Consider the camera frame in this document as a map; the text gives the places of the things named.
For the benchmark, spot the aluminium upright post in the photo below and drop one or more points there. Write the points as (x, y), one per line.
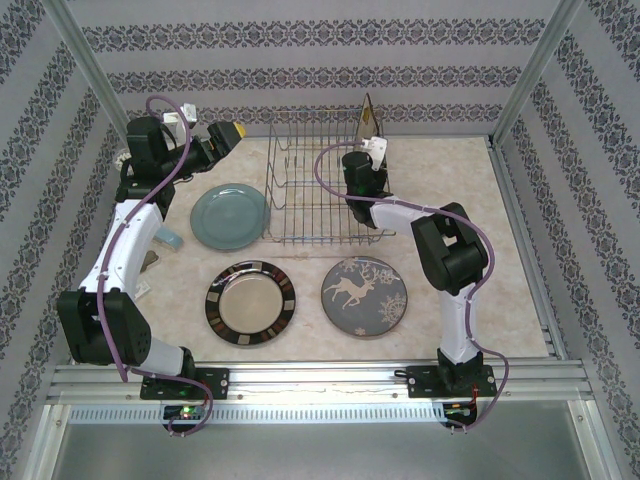
(85, 60)
(535, 65)

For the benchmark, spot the aluminium mounting rail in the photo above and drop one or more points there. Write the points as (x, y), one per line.
(320, 377)

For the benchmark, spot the right aluminium side rail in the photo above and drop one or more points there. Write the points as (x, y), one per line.
(525, 240)

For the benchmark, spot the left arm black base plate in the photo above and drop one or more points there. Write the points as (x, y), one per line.
(217, 382)

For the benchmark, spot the small brown object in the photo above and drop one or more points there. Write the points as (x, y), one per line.
(150, 261)

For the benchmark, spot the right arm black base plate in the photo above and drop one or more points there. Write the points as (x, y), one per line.
(422, 380)

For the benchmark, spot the left aluminium upright post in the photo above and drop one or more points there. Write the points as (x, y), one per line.
(85, 60)

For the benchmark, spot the square floral plate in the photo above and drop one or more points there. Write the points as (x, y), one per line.
(368, 114)

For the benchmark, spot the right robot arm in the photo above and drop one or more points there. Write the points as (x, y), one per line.
(452, 260)

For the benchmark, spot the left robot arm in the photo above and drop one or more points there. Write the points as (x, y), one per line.
(131, 240)

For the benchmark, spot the small white paper tag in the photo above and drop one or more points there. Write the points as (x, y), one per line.
(143, 290)

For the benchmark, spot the round teal plate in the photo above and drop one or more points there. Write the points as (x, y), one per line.
(227, 215)

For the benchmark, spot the grey reindeer plate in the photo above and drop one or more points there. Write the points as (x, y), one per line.
(362, 295)

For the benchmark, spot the black rimmed round plate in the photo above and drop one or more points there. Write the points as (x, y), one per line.
(250, 302)

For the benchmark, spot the right aluminium upright post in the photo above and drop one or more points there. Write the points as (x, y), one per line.
(535, 65)

